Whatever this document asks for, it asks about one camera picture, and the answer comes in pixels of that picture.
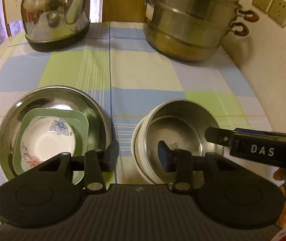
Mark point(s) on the white ceramic bowl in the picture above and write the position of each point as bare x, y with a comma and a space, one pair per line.
133, 140

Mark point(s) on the red package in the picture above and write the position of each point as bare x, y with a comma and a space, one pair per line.
285, 234

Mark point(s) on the stacked steel steamer pot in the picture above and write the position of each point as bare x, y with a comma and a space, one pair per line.
192, 30

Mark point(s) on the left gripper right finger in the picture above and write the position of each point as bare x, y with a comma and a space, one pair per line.
179, 162

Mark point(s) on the stainless steel kettle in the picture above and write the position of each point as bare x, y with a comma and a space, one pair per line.
54, 24

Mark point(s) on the plaid tablecloth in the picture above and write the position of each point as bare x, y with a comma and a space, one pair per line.
117, 67

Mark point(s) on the large steel plate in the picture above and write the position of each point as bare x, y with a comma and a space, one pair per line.
57, 97

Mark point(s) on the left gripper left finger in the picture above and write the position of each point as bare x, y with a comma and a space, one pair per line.
96, 162

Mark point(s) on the green square plate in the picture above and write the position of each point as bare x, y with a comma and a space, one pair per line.
76, 119

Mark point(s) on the stainless steel bowl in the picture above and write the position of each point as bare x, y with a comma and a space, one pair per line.
181, 124

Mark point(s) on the double wall switch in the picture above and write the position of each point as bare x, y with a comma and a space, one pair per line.
275, 9

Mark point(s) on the cream plastic bowl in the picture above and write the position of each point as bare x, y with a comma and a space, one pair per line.
143, 161

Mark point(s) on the white wooden chair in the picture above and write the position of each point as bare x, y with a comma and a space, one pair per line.
13, 21

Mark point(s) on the small white floral dish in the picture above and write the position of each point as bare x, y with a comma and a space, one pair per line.
44, 138

